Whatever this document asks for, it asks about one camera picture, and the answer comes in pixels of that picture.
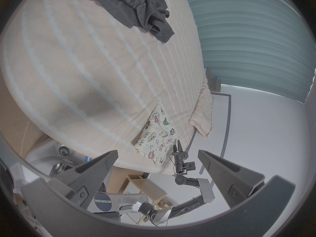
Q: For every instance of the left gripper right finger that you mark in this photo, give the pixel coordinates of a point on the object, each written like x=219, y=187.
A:
x=229, y=178

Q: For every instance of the bed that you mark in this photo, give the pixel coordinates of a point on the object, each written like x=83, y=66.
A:
x=98, y=70

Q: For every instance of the small wooden stool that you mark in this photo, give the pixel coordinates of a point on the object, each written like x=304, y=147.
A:
x=148, y=187

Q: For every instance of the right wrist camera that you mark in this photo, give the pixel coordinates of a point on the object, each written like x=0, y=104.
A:
x=190, y=166

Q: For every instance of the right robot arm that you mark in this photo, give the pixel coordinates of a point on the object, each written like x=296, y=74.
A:
x=206, y=189

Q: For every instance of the pile of clothes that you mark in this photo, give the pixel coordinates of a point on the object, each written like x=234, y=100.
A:
x=138, y=6

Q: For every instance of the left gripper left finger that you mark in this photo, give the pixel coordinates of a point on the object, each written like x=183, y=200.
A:
x=91, y=179

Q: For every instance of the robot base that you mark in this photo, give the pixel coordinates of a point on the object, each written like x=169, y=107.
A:
x=49, y=157

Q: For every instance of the blue-green curtain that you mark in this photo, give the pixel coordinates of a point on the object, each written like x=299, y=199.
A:
x=246, y=33

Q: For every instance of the white printed pillow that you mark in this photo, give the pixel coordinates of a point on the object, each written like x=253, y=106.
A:
x=156, y=137

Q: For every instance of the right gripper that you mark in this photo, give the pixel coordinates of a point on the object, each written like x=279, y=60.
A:
x=179, y=158

